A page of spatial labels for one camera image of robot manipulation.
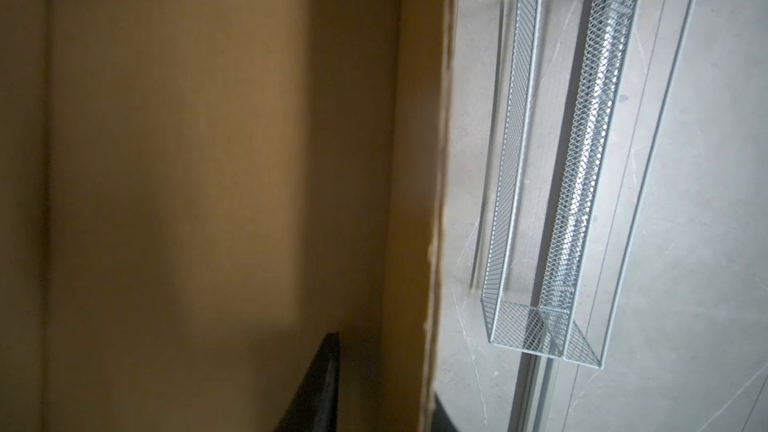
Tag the cardboard sheet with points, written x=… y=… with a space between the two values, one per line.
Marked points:
x=195 y=192

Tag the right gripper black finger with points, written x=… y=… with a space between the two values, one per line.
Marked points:
x=314 y=407

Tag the white wire mesh basket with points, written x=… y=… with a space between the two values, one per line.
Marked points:
x=546 y=325

